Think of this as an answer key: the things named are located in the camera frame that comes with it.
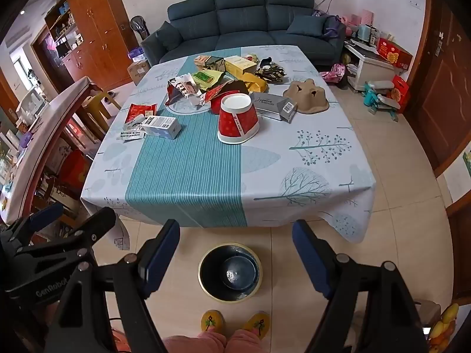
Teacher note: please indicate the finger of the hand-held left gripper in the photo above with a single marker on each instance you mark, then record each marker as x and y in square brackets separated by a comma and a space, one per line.
[46, 215]
[94, 228]

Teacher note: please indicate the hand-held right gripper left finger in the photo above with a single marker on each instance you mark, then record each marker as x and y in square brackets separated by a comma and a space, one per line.
[162, 255]

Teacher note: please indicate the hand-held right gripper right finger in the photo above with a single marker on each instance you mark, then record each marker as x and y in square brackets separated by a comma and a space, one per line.
[309, 261]

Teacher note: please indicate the round dark trash bin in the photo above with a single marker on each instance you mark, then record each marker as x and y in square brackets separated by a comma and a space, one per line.
[209, 264]

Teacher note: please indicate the red packet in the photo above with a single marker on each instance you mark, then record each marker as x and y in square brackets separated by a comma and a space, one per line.
[141, 110]

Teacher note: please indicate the red and white cartons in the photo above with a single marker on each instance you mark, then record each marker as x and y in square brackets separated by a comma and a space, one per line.
[184, 89]

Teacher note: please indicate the white red-print package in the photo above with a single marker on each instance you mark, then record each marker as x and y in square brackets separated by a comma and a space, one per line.
[252, 58]

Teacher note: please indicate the red carton box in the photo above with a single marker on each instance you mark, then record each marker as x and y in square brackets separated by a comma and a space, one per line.
[73, 169]

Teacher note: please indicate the yellow embroidered slipper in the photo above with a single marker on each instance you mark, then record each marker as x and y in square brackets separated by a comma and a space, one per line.
[257, 323]
[212, 320]

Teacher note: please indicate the white curved counter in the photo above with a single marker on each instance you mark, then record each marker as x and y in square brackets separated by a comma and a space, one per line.
[48, 128]

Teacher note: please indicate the person's pink trouser leg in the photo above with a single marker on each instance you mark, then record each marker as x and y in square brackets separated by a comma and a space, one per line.
[244, 342]
[195, 343]

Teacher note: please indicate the teal tree-print tablecloth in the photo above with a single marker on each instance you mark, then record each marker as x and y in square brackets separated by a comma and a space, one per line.
[191, 165]

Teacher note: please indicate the white paper leaflet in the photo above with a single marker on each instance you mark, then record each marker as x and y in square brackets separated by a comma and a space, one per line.
[128, 135]

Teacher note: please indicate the yellow plastic stool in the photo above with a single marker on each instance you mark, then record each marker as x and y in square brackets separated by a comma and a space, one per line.
[97, 104]

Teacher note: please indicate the small white box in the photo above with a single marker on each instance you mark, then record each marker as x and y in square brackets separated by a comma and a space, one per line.
[162, 125]

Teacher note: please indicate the yellow fruit bunch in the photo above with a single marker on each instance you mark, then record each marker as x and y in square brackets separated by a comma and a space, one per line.
[445, 327]

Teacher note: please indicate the red paper bowl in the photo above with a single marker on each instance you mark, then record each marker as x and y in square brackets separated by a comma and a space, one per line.
[235, 121]

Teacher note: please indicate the grey cardboard box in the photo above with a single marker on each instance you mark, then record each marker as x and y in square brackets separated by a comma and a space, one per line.
[268, 104]

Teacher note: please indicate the brown cardboard box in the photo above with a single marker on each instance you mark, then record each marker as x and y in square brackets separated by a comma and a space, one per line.
[138, 70]

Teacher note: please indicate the brown pulp cup carrier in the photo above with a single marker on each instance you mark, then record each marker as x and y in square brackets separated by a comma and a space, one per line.
[307, 97]

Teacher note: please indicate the teal stepper machine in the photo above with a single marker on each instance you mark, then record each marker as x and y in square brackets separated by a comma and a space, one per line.
[379, 97]

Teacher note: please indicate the purple tissue pack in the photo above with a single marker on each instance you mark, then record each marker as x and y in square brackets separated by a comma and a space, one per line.
[137, 54]

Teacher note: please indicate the green packet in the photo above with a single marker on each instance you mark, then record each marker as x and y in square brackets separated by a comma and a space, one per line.
[206, 78]

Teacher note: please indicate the yellow plastic bag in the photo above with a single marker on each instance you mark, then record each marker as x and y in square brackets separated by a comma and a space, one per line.
[254, 82]

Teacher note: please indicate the pink bag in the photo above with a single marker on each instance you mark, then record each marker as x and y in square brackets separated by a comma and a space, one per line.
[335, 75]

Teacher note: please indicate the red gift bag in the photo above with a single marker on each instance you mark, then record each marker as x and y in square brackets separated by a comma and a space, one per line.
[400, 92]

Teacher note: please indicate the dark snack wrappers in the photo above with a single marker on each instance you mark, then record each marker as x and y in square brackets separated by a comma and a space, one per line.
[270, 70]

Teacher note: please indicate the wooden wardrobe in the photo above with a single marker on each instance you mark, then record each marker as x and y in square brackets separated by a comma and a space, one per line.
[99, 18]

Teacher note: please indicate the white side cabinet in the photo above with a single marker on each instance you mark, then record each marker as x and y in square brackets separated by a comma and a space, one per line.
[371, 66]

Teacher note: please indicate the pale yellow box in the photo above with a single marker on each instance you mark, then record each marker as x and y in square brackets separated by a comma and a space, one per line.
[239, 65]

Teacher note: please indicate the black standing fan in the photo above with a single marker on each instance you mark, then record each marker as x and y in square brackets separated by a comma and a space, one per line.
[138, 27]

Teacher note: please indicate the dark teal cushion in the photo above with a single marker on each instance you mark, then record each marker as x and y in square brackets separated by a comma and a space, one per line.
[169, 36]
[307, 25]

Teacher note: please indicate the wooden door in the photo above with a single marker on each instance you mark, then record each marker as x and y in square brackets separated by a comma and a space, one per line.
[441, 92]

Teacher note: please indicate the red gift box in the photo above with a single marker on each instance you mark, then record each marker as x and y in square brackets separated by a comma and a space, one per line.
[395, 53]

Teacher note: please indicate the dark teal sofa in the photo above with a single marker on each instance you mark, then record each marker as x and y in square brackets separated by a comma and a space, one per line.
[239, 36]

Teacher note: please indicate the teal kettle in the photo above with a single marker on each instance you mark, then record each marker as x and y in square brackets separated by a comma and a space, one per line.
[364, 33]

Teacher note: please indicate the purple bag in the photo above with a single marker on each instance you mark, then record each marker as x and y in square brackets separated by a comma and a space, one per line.
[331, 25]

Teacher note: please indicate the pink gift box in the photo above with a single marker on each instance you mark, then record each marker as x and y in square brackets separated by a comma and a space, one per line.
[357, 18]

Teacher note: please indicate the wall poster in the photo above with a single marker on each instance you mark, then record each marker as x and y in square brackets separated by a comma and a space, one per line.
[467, 163]

